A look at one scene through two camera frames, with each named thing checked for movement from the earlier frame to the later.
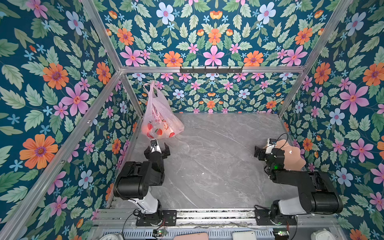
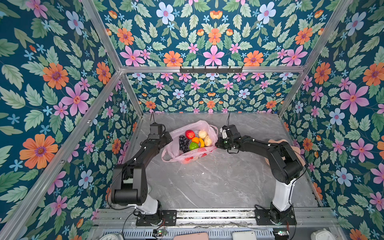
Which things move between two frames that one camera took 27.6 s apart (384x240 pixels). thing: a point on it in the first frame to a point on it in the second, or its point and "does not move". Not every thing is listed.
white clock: x=111 y=237 does not move
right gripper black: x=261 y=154 to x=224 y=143
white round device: x=324 y=234 does not move
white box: x=244 y=235 does not move
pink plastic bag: x=161 y=120 to x=172 y=152
